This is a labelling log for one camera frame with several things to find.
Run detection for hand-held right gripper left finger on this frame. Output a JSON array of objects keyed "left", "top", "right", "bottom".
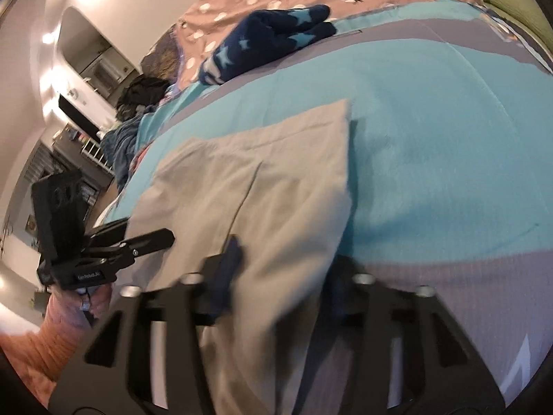
[{"left": 47, "top": 236, "right": 245, "bottom": 415}]

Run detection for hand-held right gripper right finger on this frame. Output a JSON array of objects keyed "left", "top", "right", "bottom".
[{"left": 332, "top": 255, "right": 506, "bottom": 415}]

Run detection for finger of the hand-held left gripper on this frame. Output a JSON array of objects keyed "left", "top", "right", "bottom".
[
  {"left": 124, "top": 228, "right": 176, "bottom": 261},
  {"left": 91, "top": 218, "right": 131, "bottom": 243}
]

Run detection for white long-sleeve shirt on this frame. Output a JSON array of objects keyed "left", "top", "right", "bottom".
[{"left": 127, "top": 99, "right": 357, "bottom": 415}]

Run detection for person's left forearm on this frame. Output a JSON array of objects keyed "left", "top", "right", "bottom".
[{"left": 43, "top": 292, "right": 87, "bottom": 333}]

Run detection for folded floral pink clothes stack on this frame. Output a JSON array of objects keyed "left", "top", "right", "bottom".
[{"left": 129, "top": 145, "right": 154, "bottom": 174}]

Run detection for pile of black clothes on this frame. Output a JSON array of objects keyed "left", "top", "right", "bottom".
[{"left": 116, "top": 75, "right": 171, "bottom": 117}]

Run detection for person's left hand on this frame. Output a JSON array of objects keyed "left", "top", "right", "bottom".
[{"left": 79, "top": 283, "right": 114, "bottom": 326}]

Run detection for dark blue fleece blanket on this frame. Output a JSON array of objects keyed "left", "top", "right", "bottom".
[{"left": 101, "top": 119, "right": 145, "bottom": 186}]

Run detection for person's orange fleece clothing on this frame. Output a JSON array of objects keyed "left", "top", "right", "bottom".
[{"left": 0, "top": 329, "right": 65, "bottom": 383}]

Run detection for mirror cabinet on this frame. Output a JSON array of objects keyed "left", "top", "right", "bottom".
[{"left": 80, "top": 47, "right": 130, "bottom": 91}]

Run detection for blue patterned duvet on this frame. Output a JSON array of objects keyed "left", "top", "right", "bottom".
[{"left": 104, "top": 0, "right": 553, "bottom": 407}]

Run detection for navy star print blanket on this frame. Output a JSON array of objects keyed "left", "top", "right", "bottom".
[{"left": 198, "top": 4, "right": 338, "bottom": 86}]

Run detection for pink polka dot sheet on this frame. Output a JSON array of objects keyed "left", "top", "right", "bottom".
[{"left": 173, "top": 0, "right": 480, "bottom": 91}]

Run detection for large green pillow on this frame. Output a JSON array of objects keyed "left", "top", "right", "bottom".
[{"left": 488, "top": 0, "right": 551, "bottom": 55}]

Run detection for white wire rack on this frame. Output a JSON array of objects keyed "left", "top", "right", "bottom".
[{"left": 80, "top": 138, "right": 115, "bottom": 176}]

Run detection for black wall screen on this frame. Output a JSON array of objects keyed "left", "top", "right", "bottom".
[{"left": 58, "top": 95, "right": 106, "bottom": 132}]

